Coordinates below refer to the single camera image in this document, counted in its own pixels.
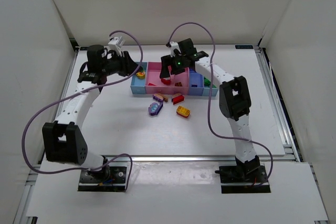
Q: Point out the orange brown lego in bin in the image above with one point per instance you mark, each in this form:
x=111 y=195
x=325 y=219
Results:
x=178 y=84

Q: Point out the green lego brick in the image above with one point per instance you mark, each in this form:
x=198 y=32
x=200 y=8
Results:
x=208 y=84

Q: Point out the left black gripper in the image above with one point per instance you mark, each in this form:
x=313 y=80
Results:
x=125 y=63

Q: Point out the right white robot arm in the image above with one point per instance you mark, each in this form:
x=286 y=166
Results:
x=234 y=97

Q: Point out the large pink bin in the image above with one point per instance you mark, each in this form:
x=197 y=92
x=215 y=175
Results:
x=153 y=76

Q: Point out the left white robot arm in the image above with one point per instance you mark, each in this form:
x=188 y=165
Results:
x=63 y=140

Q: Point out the small pink bin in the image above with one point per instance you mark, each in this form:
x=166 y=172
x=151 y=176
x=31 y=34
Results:
x=183 y=78

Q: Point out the purple brown lego piece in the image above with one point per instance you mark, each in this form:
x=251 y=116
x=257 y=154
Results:
x=160 y=98

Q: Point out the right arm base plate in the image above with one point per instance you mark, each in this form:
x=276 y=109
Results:
x=234 y=181

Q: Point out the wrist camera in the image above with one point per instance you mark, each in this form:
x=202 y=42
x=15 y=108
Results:
x=174 y=48
x=116 y=44

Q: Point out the light blue right bin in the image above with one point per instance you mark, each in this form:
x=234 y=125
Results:
x=207 y=91

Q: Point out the red heart lego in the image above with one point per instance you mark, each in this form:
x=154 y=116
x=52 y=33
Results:
x=166 y=81

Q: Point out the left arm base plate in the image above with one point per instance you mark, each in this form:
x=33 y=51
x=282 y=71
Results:
x=114 y=181

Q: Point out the light blue left bin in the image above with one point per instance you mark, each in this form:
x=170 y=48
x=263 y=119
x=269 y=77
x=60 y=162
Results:
x=138 y=86

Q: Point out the light blue bin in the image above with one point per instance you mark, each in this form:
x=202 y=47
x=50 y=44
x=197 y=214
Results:
x=138 y=86
x=207 y=91

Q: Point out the dark blue bin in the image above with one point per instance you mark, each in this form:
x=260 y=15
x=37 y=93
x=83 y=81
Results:
x=195 y=79

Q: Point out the purple flower lego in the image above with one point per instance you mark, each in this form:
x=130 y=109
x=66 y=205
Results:
x=155 y=108

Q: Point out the yellow curved lego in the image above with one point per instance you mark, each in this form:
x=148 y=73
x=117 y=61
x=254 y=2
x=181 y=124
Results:
x=183 y=112

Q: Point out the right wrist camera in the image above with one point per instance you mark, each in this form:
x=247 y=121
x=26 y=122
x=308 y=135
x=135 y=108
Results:
x=174 y=48

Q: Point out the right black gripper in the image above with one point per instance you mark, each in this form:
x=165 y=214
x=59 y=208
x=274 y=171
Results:
x=171 y=61

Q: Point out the yellow pineapple lego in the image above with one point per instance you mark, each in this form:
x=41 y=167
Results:
x=141 y=75

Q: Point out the red lego brick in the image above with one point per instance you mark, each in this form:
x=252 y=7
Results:
x=177 y=98

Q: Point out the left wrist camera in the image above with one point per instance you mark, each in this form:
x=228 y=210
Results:
x=116 y=44

